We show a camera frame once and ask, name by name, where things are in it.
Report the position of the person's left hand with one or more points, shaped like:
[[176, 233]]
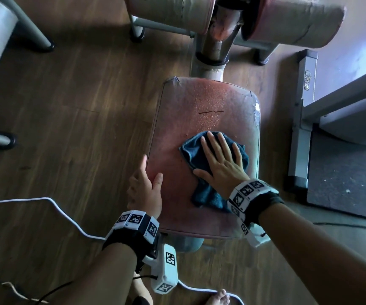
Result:
[[144, 196]]

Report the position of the person's right hand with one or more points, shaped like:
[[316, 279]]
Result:
[[225, 174]]

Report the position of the blue cleaning cloth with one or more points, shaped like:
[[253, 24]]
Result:
[[192, 152]]

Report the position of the worn red bench seat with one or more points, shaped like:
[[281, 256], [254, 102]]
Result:
[[176, 123]]

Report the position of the padded roller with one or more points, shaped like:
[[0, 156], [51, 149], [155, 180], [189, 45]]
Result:
[[297, 22], [170, 12]]

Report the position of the person's left forearm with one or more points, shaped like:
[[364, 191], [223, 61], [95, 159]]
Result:
[[106, 279]]

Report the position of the person's right forearm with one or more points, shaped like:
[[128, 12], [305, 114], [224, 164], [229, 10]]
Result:
[[313, 257]]

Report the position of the person's left foot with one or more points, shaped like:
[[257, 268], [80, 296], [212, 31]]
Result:
[[140, 289]]

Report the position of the person's foot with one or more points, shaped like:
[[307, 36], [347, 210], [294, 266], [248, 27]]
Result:
[[140, 289], [217, 298]]

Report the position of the person's right foot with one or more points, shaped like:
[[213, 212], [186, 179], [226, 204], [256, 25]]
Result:
[[217, 298]]

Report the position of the left marker wristband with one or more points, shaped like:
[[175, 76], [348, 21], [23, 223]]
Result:
[[132, 238]]

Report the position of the marker wristband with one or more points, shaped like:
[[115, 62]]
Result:
[[259, 203], [132, 238]]

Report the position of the right marker wristband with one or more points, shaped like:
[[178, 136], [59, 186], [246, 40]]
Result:
[[259, 203]]

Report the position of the black treadmill belt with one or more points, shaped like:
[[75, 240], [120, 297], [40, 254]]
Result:
[[345, 177]]

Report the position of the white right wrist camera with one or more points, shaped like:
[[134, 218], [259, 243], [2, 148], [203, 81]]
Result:
[[256, 238]]

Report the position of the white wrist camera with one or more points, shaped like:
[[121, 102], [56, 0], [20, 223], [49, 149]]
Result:
[[167, 273], [256, 238]]

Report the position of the grey treadmill frame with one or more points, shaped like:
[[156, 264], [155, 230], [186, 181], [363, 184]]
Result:
[[298, 149]]

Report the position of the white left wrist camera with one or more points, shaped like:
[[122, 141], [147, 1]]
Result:
[[167, 273]]

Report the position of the grey gym machine frame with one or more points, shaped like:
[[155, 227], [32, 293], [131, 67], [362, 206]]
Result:
[[208, 71]]

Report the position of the chrome seat post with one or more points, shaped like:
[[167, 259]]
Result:
[[216, 44]]

